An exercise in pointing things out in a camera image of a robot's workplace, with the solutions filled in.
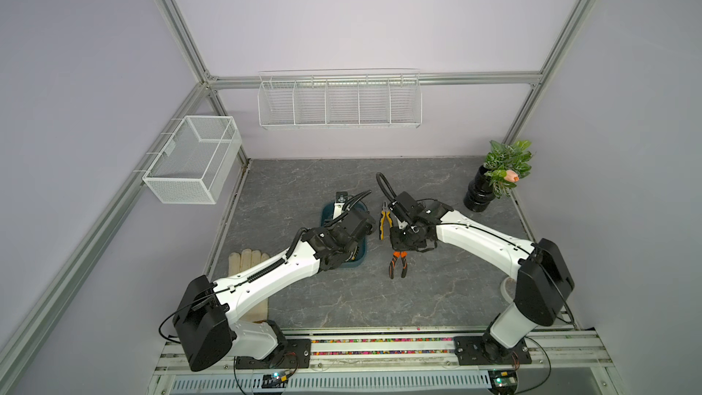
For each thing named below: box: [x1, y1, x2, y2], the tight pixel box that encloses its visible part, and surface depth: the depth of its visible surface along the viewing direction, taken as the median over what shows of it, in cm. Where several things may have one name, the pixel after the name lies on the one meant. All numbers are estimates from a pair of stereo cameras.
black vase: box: [463, 164, 496, 213], surface depth 101 cm
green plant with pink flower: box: [483, 139, 532, 198], surface depth 87 cm
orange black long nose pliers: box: [388, 250, 409, 279], surface depth 85 cm
